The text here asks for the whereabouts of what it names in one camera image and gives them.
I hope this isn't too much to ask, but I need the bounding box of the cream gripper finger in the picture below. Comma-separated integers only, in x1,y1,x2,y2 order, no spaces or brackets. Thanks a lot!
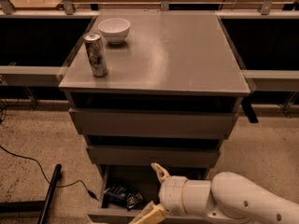
150,162,170,184
129,202,166,224

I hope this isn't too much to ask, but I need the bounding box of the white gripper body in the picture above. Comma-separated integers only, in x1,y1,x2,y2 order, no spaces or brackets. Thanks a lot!
158,176,187,217

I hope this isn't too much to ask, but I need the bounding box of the blue chip bag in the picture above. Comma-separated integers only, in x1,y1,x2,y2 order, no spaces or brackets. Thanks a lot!
104,181,146,211

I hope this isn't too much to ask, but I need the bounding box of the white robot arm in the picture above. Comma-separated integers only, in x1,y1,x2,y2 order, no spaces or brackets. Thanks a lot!
129,162,299,224

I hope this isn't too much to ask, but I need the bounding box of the grey open bottom drawer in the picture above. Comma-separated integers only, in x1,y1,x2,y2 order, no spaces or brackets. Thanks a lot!
87,165,211,224

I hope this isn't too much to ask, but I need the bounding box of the grey middle drawer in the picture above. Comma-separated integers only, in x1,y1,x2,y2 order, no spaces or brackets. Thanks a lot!
87,146,219,168

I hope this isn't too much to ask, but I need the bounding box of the grey drawer cabinet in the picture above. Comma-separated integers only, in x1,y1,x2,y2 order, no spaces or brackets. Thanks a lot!
58,13,251,179

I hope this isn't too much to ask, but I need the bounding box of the grey top drawer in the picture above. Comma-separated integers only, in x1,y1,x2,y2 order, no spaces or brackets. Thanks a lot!
69,108,238,139

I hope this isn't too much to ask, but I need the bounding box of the black stand leg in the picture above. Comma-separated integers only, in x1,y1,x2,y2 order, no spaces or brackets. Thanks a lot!
0,164,62,224

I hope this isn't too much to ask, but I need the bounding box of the tall printed drink can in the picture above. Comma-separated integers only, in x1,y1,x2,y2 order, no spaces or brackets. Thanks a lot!
83,33,108,77

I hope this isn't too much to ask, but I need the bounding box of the white ceramic bowl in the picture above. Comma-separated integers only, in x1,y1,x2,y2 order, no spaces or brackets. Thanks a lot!
98,18,131,45

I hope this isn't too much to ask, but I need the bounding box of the black floor cable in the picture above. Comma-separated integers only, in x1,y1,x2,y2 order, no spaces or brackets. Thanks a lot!
0,145,100,203

